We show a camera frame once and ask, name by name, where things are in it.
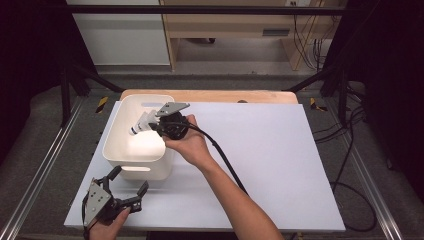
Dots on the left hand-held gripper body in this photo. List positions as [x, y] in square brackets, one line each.
[98, 200]

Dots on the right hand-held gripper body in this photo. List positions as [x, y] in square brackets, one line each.
[173, 128]

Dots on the white plastic storage bin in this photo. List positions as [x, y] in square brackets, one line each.
[143, 150]

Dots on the person's right hand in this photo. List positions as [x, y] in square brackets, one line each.
[191, 146]

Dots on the person's left hand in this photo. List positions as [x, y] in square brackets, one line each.
[106, 230]

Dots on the wooden table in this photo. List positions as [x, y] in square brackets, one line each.
[216, 96]

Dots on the yellow black striped tape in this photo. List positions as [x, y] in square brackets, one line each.
[102, 104]
[313, 104]

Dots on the black metal stand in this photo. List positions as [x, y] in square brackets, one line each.
[342, 100]
[65, 100]

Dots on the white cabinet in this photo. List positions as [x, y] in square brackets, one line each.
[123, 40]

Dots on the light wooden desk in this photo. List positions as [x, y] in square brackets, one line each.
[226, 23]

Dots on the black horizontal bar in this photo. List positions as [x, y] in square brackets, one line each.
[200, 10]

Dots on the black curtain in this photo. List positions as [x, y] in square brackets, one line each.
[26, 50]
[393, 66]

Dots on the aluminium floor rail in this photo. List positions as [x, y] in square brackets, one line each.
[362, 173]
[41, 173]

